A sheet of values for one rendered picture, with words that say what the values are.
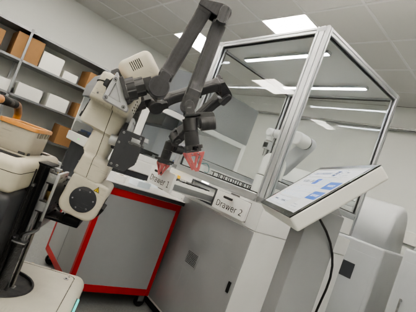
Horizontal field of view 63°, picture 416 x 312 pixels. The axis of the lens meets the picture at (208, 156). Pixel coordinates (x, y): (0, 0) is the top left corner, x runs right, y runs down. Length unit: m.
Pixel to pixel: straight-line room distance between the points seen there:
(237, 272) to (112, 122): 1.01
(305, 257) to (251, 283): 0.79
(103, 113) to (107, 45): 4.86
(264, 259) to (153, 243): 0.75
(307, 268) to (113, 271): 1.36
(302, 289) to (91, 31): 5.53
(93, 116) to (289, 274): 0.96
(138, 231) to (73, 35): 4.38
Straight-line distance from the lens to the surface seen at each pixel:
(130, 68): 1.46
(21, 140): 1.49
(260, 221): 1.85
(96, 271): 2.24
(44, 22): 6.02
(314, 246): 1.24
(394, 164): 5.16
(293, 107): 1.93
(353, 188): 1.07
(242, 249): 1.89
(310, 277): 1.26
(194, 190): 2.05
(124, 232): 2.20
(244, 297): 2.00
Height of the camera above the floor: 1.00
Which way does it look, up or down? 3 degrees up
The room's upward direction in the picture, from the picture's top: 21 degrees clockwise
